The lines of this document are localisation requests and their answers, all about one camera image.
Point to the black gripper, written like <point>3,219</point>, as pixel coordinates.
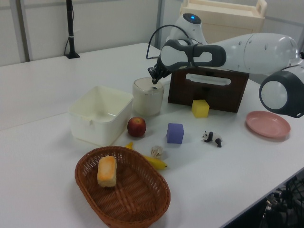
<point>159,71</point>

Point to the beige trash can lid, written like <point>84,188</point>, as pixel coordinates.
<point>143,85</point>

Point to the beige trash can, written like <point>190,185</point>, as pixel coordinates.
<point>147,104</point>

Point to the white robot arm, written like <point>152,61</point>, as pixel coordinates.
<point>261,52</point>

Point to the brown drawer box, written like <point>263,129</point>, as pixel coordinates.
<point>183,90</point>

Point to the red apple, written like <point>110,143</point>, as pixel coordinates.
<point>136,127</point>

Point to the yellow foam cube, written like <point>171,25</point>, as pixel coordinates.
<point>200,109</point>

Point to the purple foam cube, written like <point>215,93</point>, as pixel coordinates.
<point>175,134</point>

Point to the crumpled white paper ball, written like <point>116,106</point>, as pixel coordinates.
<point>157,152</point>

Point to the white plastic storage box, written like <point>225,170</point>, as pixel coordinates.
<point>95,128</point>

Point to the panda toy figure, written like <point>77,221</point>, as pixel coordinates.
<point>212,137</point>

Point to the yellow banana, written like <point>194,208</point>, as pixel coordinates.
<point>158,163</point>

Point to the cream plastic cabinet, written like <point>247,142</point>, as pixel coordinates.
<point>228,21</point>

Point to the black pole with base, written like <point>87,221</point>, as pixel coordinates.
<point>70,28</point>

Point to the toasted bread loaf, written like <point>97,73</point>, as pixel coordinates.
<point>107,172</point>

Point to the pink plate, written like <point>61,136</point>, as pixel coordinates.
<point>268,123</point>

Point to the brown wicker basket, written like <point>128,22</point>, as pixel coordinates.
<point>133,204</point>

